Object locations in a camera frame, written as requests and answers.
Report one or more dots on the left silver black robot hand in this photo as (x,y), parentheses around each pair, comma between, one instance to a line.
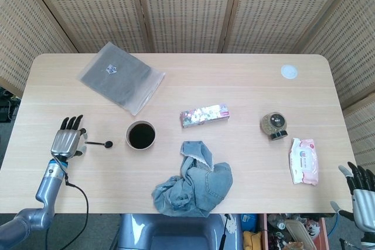
(66,143)

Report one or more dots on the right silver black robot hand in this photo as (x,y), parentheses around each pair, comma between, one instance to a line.
(364,203)

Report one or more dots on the black plastic spoon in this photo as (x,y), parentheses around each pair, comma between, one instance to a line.
(109,144)

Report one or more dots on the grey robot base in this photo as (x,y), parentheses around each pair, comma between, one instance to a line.
(175,232)

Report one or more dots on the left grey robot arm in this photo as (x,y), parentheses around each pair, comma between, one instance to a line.
(48,191)

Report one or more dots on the white cup of black coffee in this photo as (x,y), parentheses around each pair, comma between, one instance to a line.
(141,136)

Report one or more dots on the red storage crate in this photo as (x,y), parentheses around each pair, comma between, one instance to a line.
(322,229)

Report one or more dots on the clear plastic food container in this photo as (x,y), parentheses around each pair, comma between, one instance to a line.
(299,231)

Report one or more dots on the pink wet wipes pack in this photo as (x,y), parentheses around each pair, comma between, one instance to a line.
(304,162)

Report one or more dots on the clear bag with grey cloth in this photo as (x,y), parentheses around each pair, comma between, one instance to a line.
(117,80)

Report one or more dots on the blue package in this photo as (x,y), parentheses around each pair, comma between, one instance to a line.
(249,222)

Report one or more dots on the yellow bag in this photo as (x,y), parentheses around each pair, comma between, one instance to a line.
(252,239)

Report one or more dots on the round glass jar black lid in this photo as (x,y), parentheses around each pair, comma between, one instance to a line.
(272,122)

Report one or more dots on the crumpled blue denim garment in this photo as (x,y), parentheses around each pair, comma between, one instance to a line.
(199,185)

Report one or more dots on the floral print cardboard box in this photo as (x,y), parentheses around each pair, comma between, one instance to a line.
(205,115)

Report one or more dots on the white round table cap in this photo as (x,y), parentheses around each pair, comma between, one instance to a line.
(289,72)

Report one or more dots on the woven bamboo folding screen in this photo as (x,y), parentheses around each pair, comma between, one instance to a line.
(187,13)

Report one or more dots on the white perforated bracket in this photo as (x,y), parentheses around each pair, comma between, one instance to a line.
(231,225)

